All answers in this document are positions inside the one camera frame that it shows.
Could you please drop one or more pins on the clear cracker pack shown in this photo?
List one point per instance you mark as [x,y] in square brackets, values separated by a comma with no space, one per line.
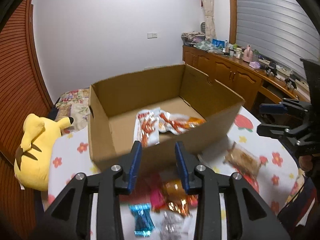
[242,160]

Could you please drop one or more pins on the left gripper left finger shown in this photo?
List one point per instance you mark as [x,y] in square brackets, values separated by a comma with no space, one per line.
[69,215]

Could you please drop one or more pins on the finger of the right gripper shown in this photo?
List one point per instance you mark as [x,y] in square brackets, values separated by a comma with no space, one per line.
[287,106]
[278,131]

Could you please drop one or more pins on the brown cardboard box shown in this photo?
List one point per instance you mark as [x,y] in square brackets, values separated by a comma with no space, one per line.
[158,107]

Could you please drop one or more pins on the white wall switch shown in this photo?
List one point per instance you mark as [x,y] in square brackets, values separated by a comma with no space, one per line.
[151,35]

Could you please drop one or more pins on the orange snack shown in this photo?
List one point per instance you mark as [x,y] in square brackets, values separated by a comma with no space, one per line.
[176,199]

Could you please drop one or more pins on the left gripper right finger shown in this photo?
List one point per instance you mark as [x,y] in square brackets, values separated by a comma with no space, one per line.
[247,214]

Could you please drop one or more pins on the pink kettle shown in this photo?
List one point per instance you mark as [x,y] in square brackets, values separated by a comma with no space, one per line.
[248,54]

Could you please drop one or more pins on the beige curtain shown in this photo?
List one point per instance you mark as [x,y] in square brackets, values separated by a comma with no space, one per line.
[208,6]

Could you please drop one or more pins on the wooden dresser cabinet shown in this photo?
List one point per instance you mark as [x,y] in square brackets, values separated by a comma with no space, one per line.
[254,85]

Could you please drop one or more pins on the grey window blind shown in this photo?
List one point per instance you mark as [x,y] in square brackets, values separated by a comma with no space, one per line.
[278,29]

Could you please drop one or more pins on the red white snack pouch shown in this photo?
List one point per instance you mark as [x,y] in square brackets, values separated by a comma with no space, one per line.
[146,129]

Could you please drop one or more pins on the yellow Pikachu plush toy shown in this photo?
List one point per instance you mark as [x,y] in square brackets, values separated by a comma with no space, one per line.
[32,158]

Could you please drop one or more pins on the floral pillow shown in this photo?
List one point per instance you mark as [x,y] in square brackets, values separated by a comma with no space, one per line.
[74,104]

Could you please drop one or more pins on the pink snack packet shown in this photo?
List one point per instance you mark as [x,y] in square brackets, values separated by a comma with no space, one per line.
[157,198]

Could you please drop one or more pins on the silver foil snack packet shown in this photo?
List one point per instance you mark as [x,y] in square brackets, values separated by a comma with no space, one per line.
[171,226]

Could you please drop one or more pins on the wooden louvered closet door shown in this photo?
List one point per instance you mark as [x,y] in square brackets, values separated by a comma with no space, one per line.
[22,92]

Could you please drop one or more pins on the blue foil candy packet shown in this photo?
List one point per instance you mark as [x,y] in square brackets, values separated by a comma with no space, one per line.
[143,221]

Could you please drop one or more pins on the orange white snack pouch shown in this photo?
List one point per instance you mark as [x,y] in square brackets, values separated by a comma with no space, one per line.
[177,123]

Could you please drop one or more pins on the folded cloth pile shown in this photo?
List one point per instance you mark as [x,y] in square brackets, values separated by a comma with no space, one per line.
[190,39]

